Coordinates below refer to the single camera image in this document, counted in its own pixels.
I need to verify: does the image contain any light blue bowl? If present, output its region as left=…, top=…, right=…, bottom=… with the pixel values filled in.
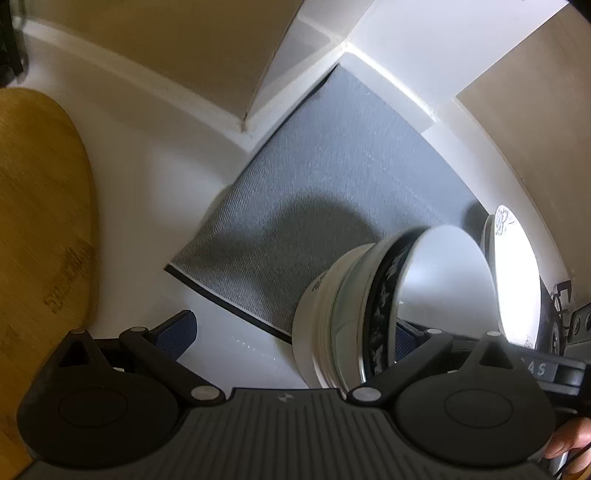
left=329, top=257, right=385, bottom=389

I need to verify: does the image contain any wooden cutting board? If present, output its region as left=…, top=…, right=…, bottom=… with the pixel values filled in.
left=0, top=88, right=100, bottom=480

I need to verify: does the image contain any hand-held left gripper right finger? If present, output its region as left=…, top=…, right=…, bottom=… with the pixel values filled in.
left=346, top=320, right=550, bottom=407

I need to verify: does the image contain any person's right hand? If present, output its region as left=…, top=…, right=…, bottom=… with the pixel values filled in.
left=546, top=415, right=591, bottom=461

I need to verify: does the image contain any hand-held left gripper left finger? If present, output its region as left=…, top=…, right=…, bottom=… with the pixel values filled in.
left=41, top=311, right=225, bottom=405

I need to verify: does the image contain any white bowl blue pattern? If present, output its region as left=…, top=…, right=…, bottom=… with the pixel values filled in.
left=361, top=224, right=499, bottom=385

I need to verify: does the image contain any cream ribbed bowl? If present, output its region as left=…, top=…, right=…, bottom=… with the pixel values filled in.
left=292, top=243, right=380, bottom=391

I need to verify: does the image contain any black wire rack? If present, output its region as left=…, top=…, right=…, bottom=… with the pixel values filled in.
left=0, top=0, right=27, bottom=88

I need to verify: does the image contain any grey dish mat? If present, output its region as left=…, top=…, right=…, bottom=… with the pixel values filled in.
left=165, top=62, right=491, bottom=345

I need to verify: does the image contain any black gas stove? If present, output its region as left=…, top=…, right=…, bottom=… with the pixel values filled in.
left=536, top=277, right=578, bottom=357

